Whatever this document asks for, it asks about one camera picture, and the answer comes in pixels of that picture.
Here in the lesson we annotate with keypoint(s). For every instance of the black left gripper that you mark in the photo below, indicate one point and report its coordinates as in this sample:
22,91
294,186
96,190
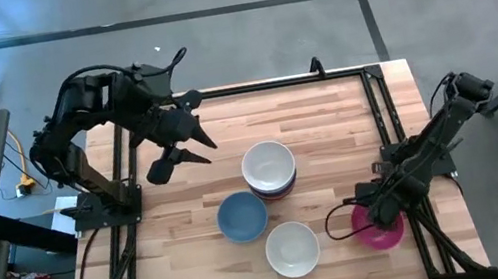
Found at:
170,124

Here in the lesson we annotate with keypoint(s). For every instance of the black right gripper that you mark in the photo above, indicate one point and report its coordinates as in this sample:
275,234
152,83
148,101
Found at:
387,210

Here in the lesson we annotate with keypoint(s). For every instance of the pink ceramic bowl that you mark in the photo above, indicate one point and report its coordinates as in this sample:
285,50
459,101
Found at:
372,238

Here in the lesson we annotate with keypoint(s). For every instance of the white ceramic bowl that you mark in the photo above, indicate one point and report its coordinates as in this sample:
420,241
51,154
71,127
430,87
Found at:
267,164
292,249

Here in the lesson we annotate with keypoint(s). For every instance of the blue ceramic bowl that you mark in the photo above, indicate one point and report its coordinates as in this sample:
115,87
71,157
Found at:
241,217

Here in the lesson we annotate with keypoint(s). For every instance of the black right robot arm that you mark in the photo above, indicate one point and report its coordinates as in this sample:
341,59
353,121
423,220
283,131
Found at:
440,128

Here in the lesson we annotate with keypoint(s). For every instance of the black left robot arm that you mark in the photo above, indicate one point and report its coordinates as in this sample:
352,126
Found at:
71,108

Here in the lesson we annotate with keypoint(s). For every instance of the red ceramic bowl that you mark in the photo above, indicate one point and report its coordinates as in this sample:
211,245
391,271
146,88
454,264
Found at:
279,197

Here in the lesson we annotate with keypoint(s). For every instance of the purple ceramic bowl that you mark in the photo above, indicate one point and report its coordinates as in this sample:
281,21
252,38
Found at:
283,189

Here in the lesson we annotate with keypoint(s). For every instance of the small white floor scrap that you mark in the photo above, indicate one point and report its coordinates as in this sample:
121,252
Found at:
157,49

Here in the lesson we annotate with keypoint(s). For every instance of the white paper sheet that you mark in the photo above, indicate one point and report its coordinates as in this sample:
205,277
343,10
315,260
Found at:
67,218

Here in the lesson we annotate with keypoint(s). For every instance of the yellow power plug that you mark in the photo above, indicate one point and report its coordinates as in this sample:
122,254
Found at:
26,186

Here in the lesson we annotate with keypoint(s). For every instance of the black support bar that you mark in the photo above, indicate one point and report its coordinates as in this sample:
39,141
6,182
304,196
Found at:
31,234

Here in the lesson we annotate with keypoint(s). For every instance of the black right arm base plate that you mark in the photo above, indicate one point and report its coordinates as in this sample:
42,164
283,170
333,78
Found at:
443,165

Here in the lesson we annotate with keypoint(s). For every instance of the black aluminium table frame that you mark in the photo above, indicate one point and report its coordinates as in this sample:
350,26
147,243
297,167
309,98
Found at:
270,84

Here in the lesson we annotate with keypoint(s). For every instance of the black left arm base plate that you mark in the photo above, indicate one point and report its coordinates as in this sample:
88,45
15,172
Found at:
90,219

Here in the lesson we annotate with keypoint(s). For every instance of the black frame clamp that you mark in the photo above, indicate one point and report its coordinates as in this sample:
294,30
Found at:
316,66

